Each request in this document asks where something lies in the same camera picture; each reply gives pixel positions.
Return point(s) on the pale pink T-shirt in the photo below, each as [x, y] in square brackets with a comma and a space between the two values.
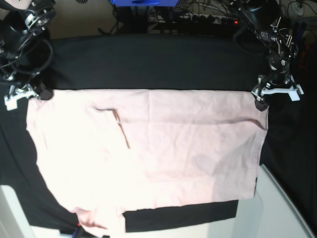
[105, 152]

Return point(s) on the blue plastic base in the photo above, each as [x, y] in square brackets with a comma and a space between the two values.
[124, 3]

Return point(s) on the red bracket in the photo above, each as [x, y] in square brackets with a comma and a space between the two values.
[304, 57]

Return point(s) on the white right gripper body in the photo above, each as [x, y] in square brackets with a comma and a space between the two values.
[14, 94]

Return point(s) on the black power strip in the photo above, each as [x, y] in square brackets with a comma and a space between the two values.
[194, 18]

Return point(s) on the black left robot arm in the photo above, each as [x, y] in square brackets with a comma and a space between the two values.
[262, 18]

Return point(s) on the black table cloth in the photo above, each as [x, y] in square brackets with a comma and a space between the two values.
[118, 62]

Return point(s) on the red blue tool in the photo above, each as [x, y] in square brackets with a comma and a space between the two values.
[78, 231]

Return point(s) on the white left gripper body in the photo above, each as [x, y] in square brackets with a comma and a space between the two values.
[265, 87]

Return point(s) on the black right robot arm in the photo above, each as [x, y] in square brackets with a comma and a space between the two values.
[21, 30]

